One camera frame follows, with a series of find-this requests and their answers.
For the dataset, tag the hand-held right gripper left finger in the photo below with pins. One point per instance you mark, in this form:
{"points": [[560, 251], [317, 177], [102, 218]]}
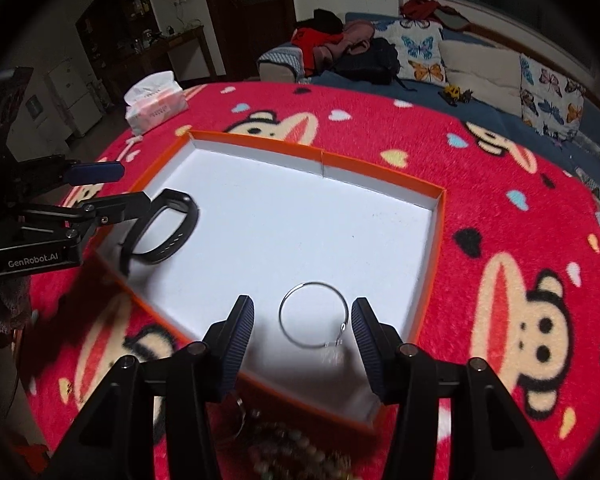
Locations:
{"points": [[240, 332]]}

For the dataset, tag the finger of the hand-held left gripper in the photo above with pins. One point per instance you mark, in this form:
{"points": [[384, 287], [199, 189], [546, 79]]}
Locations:
{"points": [[125, 205], [95, 172]]}

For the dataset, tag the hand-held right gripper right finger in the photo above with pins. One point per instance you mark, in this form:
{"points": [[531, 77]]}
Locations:
{"points": [[367, 340]]}

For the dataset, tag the black smart watch band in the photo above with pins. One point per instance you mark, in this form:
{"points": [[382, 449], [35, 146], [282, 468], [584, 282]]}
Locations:
{"points": [[191, 222]]}

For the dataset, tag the thin dark metal bangle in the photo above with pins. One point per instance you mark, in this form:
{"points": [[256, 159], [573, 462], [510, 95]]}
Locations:
{"points": [[239, 402]]}

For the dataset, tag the orange cardboard box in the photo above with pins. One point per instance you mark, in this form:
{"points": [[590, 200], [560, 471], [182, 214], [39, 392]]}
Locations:
{"points": [[280, 220]]}

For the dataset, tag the person's left hand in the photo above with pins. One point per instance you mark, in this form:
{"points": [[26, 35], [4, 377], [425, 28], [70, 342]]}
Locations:
{"points": [[12, 305]]}

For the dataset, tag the white refrigerator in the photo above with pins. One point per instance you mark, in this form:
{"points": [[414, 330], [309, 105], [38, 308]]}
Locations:
{"points": [[75, 95]]}

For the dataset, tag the pink tissue pack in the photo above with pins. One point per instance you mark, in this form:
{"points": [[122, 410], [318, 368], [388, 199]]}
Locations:
{"points": [[155, 105]]}

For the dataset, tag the dark wooden cabinet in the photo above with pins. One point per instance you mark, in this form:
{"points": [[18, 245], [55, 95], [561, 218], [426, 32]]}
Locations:
{"points": [[115, 25]]}

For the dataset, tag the red monkey print blanket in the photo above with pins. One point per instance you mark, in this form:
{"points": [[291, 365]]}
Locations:
{"points": [[505, 270]]}

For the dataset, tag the wooden desk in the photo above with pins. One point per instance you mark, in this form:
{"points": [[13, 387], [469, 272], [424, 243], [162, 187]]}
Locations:
{"points": [[185, 40]]}

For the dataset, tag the wooden door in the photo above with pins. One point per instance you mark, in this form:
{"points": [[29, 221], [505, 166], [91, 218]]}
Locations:
{"points": [[250, 10]]}

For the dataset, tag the red garment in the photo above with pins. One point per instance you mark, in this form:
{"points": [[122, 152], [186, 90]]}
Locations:
{"points": [[310, 45]]}

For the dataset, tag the blue sofa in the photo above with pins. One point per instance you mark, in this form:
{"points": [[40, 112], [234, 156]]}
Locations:
{"points": [[485, 110]]}

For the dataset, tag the yellow toy vehicle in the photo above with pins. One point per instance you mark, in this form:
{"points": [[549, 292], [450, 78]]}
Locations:
{"points": [[455, 94]]}

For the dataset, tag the black garment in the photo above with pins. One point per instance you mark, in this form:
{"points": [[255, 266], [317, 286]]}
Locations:
{"points": [[327, 19]]}

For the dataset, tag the pink garment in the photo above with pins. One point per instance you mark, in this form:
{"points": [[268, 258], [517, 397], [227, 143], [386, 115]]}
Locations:
{"points": [[352, 35]]}

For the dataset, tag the beige pillow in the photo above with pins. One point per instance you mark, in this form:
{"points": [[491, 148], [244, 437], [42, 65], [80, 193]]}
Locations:
{"points": [[480, 72]]}

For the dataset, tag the butterfly print pillow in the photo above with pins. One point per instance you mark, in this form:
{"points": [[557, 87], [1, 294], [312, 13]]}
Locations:
{"points": [[417, 52], [550, 97]]}

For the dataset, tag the red clothes on windowsill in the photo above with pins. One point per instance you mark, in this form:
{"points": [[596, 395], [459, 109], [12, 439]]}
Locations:
{"points": [[422, 7]]}

